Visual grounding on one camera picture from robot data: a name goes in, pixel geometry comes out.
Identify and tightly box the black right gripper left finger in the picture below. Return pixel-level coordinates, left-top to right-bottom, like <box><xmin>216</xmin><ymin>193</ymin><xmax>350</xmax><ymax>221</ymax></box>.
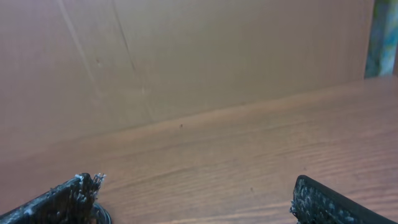
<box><xmin>1</xmin><ymin>173</ymin><xmax>106</xmax><ymax>224</ymax></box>

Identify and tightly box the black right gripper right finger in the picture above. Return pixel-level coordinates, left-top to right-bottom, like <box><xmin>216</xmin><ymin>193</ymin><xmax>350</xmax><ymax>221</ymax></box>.
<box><xmin>290</xmin><ymin>175</ymin><xmax>397</xmax><ymax>224</ymax></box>

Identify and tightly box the blue green patterned object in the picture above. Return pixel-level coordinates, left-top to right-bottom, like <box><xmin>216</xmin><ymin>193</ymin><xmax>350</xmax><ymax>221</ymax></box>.
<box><xmin>364</xmin><ymin>0</ymin><xmax>397</xmax><ymax>78</ymax></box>

